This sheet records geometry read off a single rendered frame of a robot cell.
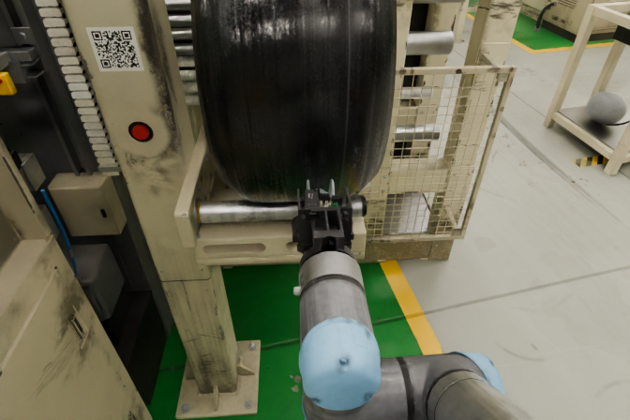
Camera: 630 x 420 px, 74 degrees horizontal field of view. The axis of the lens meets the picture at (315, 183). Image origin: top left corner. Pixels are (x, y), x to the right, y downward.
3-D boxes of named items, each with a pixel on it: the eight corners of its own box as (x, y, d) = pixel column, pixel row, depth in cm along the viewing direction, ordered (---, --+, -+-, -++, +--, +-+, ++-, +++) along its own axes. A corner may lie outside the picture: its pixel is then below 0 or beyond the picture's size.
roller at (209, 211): (199, 217, 89) (195, 227, 85) (196, 197, 87) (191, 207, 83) (363, 210, 90) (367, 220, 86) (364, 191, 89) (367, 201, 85)
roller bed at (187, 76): (169, 109, 120) (142, -1, 102) (179, 86, 132) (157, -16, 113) (238, 108, 121) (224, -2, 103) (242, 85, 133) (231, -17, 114)
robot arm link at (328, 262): (364, 320, 49) (294, 322, 49) (358, 292, 53) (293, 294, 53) (367, 272, 46) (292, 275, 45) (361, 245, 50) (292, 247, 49)
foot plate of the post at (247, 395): (175, 419, 139) (172, 413, 137) (189, 345, 160) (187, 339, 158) (257, 414, 141) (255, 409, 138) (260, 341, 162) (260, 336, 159)
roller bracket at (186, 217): (183, 250, 84) (172, 214, 78) (210, 142, 116) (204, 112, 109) (199, 249, 84) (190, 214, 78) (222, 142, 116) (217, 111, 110)
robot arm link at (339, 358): (301, 421, 40) (298, 364, 36) (298, 328, 49) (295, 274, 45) (382, 416, 40) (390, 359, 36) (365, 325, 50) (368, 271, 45)
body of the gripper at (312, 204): (349, 184, 59) (362, 237, 49) (347, 233, 63) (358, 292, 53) (294, 186, 59) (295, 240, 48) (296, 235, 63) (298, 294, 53)
